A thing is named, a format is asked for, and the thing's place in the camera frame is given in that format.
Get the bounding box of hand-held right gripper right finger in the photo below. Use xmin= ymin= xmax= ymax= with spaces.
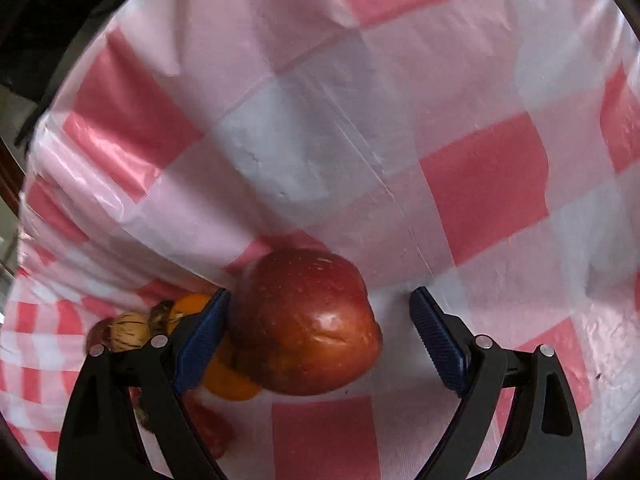
xmin=409 ymin=286 xmax=587 ymax=480

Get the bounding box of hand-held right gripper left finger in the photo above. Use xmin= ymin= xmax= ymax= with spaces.
xmin=56 ymin=287 xmax=233 ymax=480

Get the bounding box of yellow striped small melon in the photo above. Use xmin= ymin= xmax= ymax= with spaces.
xmin=108 ymin=312 xmax=152 ymax=353

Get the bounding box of orange tangerine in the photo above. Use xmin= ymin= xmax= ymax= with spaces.
xmin=166 ymin=293 xmax=262 ymax=402

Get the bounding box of dark wrinkled passion fruit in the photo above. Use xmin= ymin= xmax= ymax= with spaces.
xmin=148 ymin=301 xmax=175 ymax=336

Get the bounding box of red tomato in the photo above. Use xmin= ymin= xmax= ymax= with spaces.
xmin=85 ymin=317 xmax=115 ymax=356
xmin=185 ymin=399 xmax=235 ymax=460

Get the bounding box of pink checked plastic tablecloth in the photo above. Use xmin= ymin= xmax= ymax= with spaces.
xmin=0 ymin=0 xmax=640 ymax=480

